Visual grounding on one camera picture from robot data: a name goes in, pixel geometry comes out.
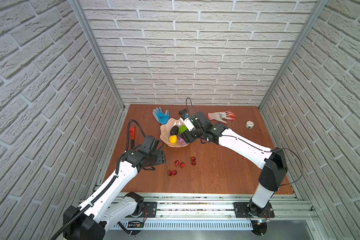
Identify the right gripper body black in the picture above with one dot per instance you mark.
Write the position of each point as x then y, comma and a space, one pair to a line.
188, 135

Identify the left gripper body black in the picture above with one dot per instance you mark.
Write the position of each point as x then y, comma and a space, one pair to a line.
159, 157

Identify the green bumpy fake fruit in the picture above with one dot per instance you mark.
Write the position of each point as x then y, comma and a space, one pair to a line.
182, 129

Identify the dark fake avocado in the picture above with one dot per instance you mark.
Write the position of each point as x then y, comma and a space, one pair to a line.
174, 130

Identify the red cherry pair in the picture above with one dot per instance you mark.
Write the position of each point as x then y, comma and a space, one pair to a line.
179, 164
172, 172
193, 161

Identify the yellow fake pear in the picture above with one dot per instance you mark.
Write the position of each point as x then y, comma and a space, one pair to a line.
173, 139

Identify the purple fake cabbage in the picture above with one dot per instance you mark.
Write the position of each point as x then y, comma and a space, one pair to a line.
180, 140

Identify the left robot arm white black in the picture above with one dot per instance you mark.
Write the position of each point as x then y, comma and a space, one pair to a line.
95, 216

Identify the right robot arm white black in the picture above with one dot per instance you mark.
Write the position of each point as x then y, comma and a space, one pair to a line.
271, 162

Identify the pink wavy fruit bowl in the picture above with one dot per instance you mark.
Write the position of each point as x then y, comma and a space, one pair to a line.
165, 133

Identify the white red work glove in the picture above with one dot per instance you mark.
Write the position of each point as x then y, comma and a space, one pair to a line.
222, 117

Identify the red pipe wrench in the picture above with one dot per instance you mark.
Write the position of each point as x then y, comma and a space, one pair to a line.
132, 135

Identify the blue work glove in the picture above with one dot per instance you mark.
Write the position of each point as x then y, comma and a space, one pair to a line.
160, 116

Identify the white tape roll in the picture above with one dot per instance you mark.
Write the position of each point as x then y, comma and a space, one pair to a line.
249, 124

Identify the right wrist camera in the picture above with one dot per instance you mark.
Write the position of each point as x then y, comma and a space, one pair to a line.
188, 120

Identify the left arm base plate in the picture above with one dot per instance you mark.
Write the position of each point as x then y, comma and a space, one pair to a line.
149, 210

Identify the aluminium frame rail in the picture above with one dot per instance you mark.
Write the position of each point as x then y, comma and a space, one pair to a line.
213, 212

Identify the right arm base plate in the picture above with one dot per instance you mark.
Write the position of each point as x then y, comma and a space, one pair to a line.
250, 210

